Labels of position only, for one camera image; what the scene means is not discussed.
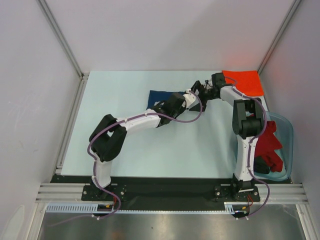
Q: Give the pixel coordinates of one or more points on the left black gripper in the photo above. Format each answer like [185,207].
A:
[182,108]

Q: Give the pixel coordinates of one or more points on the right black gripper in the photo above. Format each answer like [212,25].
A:
[200,89]

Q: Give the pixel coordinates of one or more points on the blue t shirt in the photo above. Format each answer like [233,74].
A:
[157,96]

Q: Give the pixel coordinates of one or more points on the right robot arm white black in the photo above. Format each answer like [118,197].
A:
[249,122]

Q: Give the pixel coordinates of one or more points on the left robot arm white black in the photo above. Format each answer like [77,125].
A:
[107,140]

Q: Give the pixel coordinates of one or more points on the folded orange t shirt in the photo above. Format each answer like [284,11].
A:
[247,82]

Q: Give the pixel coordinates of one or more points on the red t shirt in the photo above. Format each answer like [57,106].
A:
[266,147]

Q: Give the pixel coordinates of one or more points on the black t shirt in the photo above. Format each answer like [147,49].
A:
[260,166]

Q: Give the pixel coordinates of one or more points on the clear blue plastic bin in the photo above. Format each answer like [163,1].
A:
[285,150]

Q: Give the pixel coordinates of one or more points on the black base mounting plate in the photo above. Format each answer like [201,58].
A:
[164,194]

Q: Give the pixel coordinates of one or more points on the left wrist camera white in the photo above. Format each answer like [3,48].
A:
[189,100]

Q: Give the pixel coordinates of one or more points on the left aluminium corner post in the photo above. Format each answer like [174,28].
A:
[50,18]

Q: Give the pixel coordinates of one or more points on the aluminium corner post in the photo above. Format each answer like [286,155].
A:
[293,9]
[50,18]

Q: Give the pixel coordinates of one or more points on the white slotted cable duct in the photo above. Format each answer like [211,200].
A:
[140,211]

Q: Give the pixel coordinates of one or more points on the aluminium rail front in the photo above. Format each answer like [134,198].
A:
[60,192]

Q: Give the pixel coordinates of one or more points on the right aluminium corner post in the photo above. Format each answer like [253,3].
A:
[293,9]

